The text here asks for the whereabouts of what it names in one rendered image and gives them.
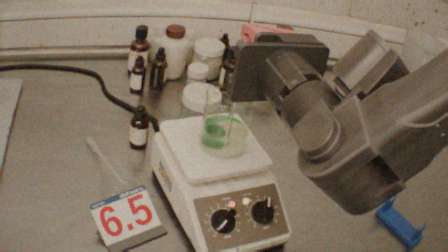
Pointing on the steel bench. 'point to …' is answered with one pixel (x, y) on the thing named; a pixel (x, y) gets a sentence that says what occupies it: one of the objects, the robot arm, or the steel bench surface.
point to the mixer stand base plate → (10, 88)
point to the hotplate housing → (164, 169)
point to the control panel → (242, 234)
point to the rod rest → (400, 223)
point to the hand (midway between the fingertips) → (248, 31)
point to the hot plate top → (188, 128)
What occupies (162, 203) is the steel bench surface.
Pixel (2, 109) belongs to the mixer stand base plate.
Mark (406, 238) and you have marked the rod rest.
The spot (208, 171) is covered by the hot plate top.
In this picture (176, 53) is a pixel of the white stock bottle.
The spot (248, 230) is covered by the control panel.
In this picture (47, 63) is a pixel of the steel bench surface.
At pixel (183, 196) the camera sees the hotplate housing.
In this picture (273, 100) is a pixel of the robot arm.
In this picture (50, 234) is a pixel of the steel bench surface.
